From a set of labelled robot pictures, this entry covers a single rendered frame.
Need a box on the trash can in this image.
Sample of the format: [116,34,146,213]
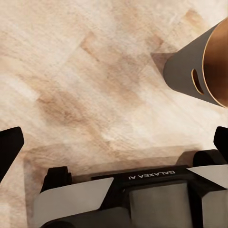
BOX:
[163,17,228,109]

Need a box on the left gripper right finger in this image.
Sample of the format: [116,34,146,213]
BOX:
[213,126,228,164]

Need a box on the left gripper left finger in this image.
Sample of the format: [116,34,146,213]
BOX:
[0,126,24,182]

